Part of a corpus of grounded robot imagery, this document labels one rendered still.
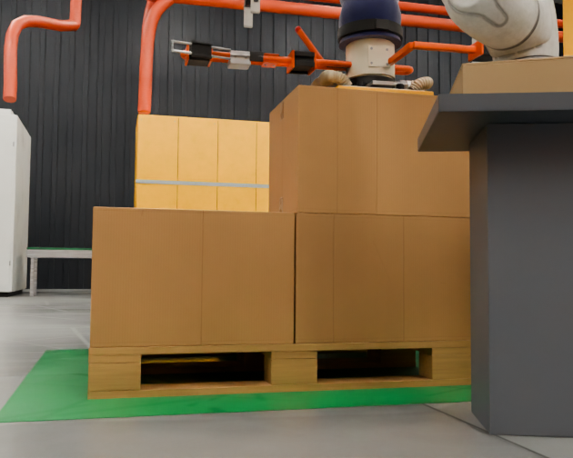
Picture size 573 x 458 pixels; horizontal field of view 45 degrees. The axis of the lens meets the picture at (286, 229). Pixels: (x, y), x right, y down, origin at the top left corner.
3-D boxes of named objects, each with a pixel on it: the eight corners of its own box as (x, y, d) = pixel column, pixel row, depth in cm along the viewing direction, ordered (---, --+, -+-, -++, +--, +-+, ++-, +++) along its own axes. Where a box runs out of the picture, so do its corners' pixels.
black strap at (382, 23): (387, 54, 254) (387, 43, 254) (414, 32, 231) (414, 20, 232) (329, 48, 249) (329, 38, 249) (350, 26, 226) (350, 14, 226)
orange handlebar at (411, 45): (436, 80, 249) (436, 70, 249) (478, 54, 220) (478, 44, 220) (179, 62, 227) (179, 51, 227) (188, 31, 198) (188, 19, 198)
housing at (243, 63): (247, 70, 233) (247, 57, 233) (251, 64, 226) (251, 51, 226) (226, 68, 231) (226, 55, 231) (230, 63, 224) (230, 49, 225)
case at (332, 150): (419, 224, 264) (419, 123, 266) (473, 217, 225) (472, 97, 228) (268, 221, 249) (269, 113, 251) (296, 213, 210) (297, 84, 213)
